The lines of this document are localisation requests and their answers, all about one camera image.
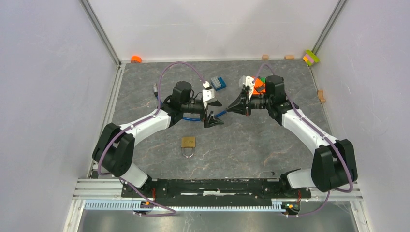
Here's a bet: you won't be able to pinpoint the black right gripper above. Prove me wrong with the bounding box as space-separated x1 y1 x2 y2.
226 89 272 117

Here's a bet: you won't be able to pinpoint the blue cable lock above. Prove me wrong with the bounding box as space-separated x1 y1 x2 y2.
152 84 229 122

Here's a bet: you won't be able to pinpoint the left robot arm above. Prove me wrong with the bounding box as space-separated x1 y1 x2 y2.
92 81 223 197

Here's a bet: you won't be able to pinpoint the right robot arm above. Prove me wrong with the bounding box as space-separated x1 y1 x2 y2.
227 75 358 197

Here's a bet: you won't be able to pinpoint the orange letter e block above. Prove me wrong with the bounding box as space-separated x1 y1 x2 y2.
252 77 266 95

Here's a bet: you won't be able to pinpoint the blue toy brick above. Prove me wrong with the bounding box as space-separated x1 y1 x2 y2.
211 77 227 91

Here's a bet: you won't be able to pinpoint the brass padlock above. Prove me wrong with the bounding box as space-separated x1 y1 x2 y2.
181 137 196 158

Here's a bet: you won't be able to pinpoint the curved wooden block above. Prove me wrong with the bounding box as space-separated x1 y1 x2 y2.
317 89 326 104

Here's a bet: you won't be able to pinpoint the stacked coloured toy bricks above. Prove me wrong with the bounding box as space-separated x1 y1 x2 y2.
302 50 320 66

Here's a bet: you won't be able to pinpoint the orange round cap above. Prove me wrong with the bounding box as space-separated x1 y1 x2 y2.
130 56 142 63

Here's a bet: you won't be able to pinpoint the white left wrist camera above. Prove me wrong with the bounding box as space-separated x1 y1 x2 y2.
202 81 217 108

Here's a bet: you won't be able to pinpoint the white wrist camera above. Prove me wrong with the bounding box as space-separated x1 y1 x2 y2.
239 75 255 100
202 81 217 108

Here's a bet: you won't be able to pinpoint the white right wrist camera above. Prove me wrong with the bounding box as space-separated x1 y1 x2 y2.
239 75 255 100

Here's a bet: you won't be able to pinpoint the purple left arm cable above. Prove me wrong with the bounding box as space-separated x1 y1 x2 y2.
97 61 212 218

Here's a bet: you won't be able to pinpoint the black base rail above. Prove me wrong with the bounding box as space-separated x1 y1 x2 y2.
138 178 312 207

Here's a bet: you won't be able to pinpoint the light blue cable duct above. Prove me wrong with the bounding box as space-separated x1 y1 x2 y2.
84 200 284 212

